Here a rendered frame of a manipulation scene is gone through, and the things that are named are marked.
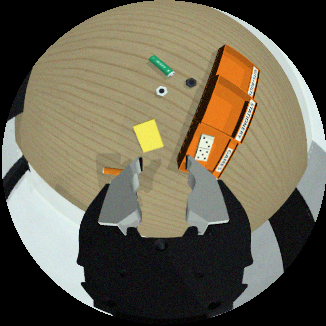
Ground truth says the orange rack of bins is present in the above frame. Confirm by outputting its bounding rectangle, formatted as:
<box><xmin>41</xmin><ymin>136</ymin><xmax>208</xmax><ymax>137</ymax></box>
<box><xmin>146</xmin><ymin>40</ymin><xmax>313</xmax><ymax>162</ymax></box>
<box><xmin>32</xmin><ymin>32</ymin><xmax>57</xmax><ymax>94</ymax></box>
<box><xmin>177</xmin><ymin>44</ymin><xmax>260</xmax><ymax>179</ymax></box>

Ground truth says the green aa battery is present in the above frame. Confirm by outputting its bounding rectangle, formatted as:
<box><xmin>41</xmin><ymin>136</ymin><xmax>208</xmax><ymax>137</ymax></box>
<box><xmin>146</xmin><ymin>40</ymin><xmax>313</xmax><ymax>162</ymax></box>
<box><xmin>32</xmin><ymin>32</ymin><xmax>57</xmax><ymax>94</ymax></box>
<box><xmin>149</xmin><ymin>55</ymin><xmax>175</xmax><ymax>77</ymax></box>

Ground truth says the yellow sticky note pad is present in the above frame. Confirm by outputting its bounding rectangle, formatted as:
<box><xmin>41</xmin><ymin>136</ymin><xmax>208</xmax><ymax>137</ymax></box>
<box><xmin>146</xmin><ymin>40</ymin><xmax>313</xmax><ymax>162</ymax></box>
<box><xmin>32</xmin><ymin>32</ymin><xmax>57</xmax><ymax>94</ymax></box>
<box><xmin>133</xmin><ymin>118</ymin><xmax>164</xmax><ymax>152</ymax></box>

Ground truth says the white domino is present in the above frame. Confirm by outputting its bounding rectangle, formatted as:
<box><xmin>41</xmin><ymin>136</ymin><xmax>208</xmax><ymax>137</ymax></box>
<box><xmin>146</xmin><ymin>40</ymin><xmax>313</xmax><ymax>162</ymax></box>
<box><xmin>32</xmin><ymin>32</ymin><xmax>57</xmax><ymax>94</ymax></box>
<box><xmin>194</xmin><ymin>133</ymin><xmax>215</xmax><ymax>161</ymax></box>

